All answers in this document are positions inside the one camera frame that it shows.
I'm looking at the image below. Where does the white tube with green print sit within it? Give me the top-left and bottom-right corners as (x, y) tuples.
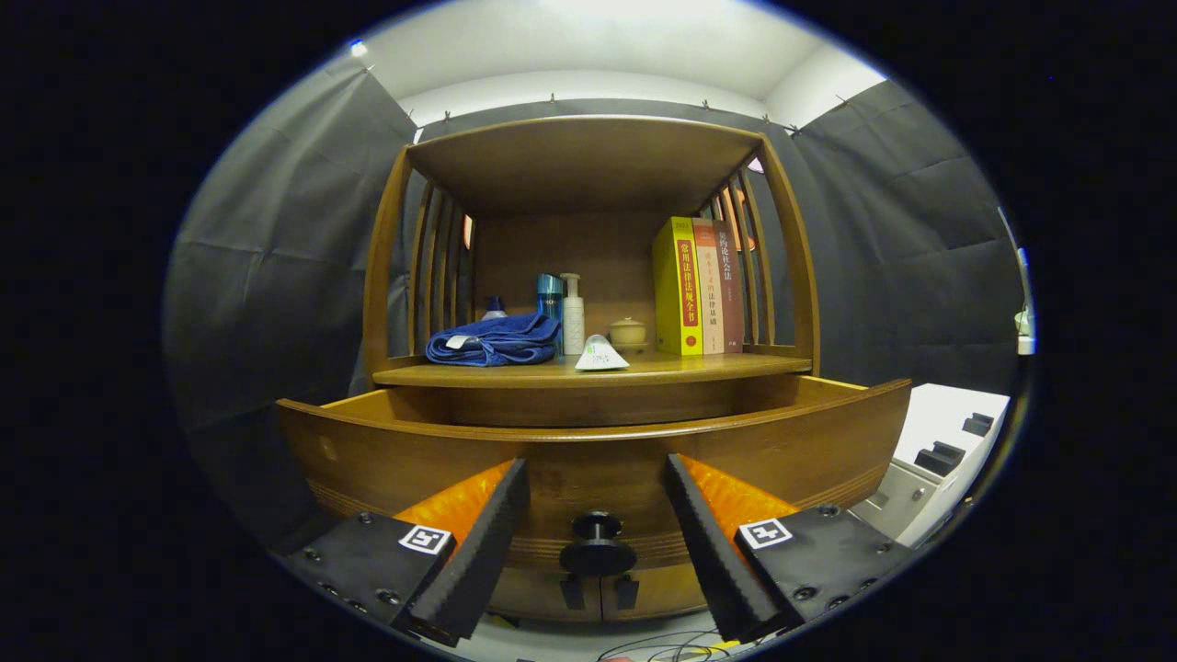
(575, 335), (631, 372)

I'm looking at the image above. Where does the cream and orange book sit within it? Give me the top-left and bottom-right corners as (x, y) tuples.
(691, 219), (726, 356)

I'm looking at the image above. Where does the white drawer unit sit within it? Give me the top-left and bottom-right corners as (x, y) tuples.
(851, 382), (1011, 550)

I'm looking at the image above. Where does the wooden cabinet door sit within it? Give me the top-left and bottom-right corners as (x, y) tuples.
(602, 575), (709, 622)
(487, 570), (603, 622)

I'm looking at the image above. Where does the wooden cabinet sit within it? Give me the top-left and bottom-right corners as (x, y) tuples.
(361, 115), (821, 622)

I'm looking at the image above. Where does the thin black cable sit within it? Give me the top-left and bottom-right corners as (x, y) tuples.
(598, 630), (741, 662)

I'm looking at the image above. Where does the yellow book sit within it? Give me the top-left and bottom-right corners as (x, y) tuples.
(652, 216), (704, 358)

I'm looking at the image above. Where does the wooden countertop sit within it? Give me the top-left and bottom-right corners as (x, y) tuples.
(371, 351), (814, 389)

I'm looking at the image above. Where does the folded blue towel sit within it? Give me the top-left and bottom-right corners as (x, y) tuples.
(425, 312), (562, 368)

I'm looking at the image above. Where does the teal blue bottle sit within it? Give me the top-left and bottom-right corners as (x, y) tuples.
(537, 273), (566, 355)

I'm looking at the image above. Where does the wooden drawer with black knob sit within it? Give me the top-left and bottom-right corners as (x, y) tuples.
(276, 375), (913, 622)

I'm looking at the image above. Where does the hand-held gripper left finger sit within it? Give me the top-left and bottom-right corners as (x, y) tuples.
(274, 458), (531, 646)

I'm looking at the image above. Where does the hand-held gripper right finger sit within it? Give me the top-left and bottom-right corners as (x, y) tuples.
(664, 452), (916, 645)

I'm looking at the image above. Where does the brown book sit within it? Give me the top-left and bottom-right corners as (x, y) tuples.
(713, 220), (746, 354)

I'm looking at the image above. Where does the white pump bottle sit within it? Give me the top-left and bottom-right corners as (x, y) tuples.
(560, 273), (586, 356)

